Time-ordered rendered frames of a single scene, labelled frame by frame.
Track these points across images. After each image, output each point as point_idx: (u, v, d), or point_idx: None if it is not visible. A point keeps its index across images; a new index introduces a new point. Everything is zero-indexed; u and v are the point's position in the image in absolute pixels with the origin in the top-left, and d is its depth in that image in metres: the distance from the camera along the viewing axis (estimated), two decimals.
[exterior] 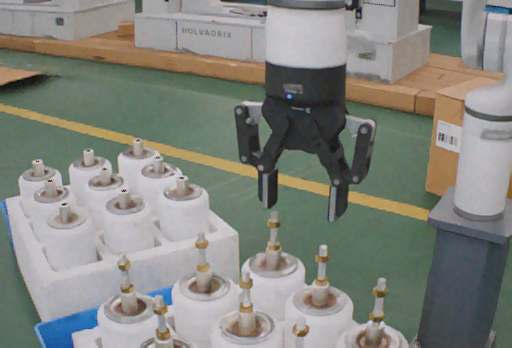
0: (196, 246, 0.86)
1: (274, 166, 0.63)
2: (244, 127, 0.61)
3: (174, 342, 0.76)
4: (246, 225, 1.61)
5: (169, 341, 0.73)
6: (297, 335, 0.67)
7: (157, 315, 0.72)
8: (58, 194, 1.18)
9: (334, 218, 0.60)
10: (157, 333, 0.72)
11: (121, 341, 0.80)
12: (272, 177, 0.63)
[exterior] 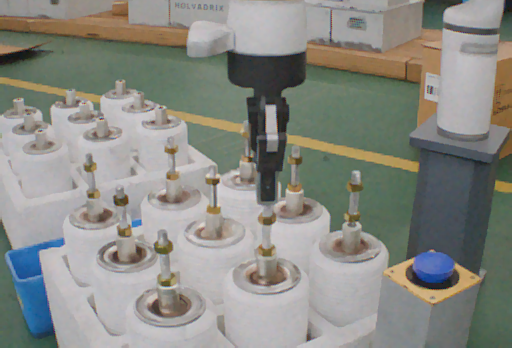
0: (165, 151, 0.84)
1: None
2: (284, 144, 0.58)
3: (137, 244, 0.74)
4: None
5: (130, 238, 0.70)
6: (262, 222, 0.65)
7: (118, 208, 0.70)
8: (37, 127, 1.16)
9: (275, 194, 0.66)
10: (118, 228, 0.70)
11: (85, 249, 0.78)
12: (269, 172, 0.64)
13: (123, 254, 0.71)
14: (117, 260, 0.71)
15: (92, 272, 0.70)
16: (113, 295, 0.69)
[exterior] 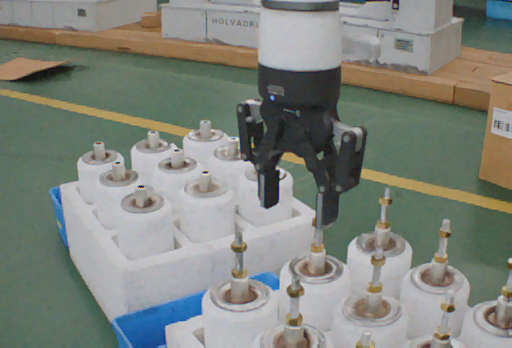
0: (313, 225, 0.81)
1: (274, 167, 0.63)
2: (244, 125, 0.62)
3: None
4: None
5: (301, 327, 0.67)
6: (446, 310, 0.62)
7: (292, 299, 0.66)
8: (126, 177, 1.12)
9: (321, 226, 0.59)
10: (289, 319, 0.67)
11: (233, 332, 0.75)
12: (270, 177, 0.63)
13: (292, 342, 0.67)
14: None
15: None
16: None
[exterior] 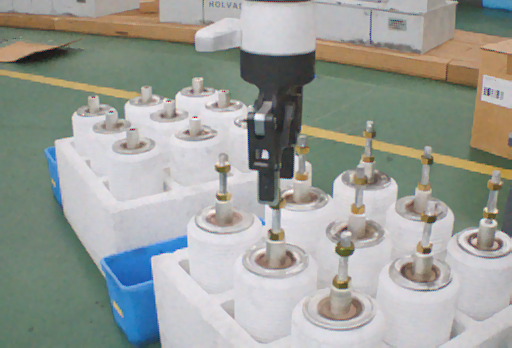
0: (297, 151, 0.83)
1: None
2: (274, 134, 0.59)
3: None
4: None
5: (283, 242, 0.69)
6: (427, 220, 0.64)
7: (280, 211, 0.69)
8: (119, 126, 1.15)
9: (293, 172, 0.71)
10: (283, 231, 0.70)
11: (217, 255, 0.77)
12: (271, 173, 0.64)
13: (274, 258, 0.70)
14: (266, 265, 0.70)
15: (240, 279, 0.69)
16: (265, 301, 0.68)
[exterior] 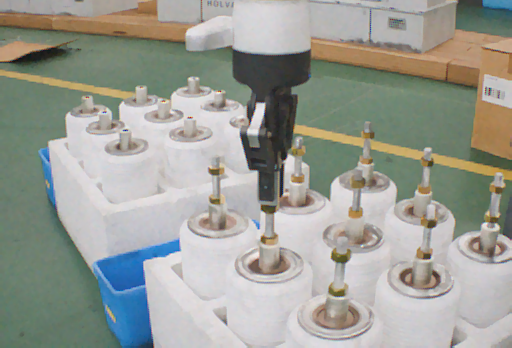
0: (293, 153, 0.81)
1: None
2: (270, 143, 0.58)
3: None
4: None
5: (276, 247, 0.67)
6: (427, 225, 0.62)
7: (265, 214, 0.67)
8: (113, 127, 1.12)
9: (283, 190, 0.67)
10: (262, 235, 0.67)
11: (210, 260, 0.75)
12: (271, 173, 0.64)
13: (266, 263, 0.68)
14: (259, 270, 0.68)
15: (230, 283, 0.67)
16: (254, 307, 0.66)
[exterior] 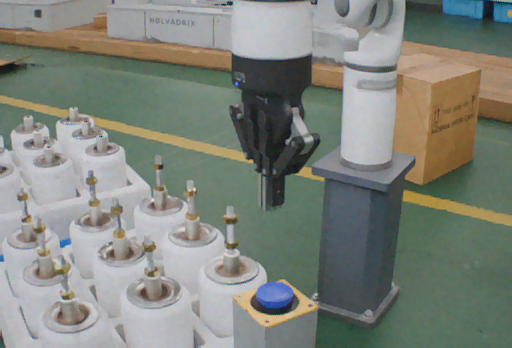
0: (86, 183, 0.96)
1: None
2: (238, 124, 0.64)
3: (58, 262, 0.86)
4: (178, 190, 1.70)
5: (47, 258, 0.82)
6: (144, 249, 0.77)
7: (37, 233, 0.82)
8: None
9: (266, 207, 0.63)
10: (37, 249, 0.83)
11: (19, 266, 0.90)
12: (268, 178, 0.63)
13: (42, 270, 0.83)
14: (38, 275, 0.83)
15: (17, 284, 0.82)
16: (31, 304, 0.81)
